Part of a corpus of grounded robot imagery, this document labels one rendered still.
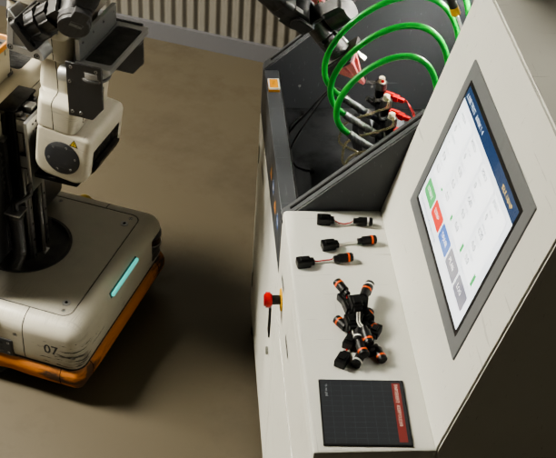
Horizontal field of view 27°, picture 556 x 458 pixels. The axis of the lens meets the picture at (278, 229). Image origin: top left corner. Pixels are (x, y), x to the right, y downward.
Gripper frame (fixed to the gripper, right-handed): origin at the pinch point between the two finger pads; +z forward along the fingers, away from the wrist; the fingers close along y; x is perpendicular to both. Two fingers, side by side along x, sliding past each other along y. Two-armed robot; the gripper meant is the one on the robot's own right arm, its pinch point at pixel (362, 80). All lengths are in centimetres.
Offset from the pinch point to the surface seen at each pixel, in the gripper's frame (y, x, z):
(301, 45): -18.9, 26.8, -7.4
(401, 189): 8.1, -39.5, 11.2
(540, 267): 46, -100, 5
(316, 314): -9, -72, 11
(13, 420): -139, -28, 23
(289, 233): -15, -48, 4
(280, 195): -20.9, -30.3, 2.4
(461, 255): 27, -77, 10
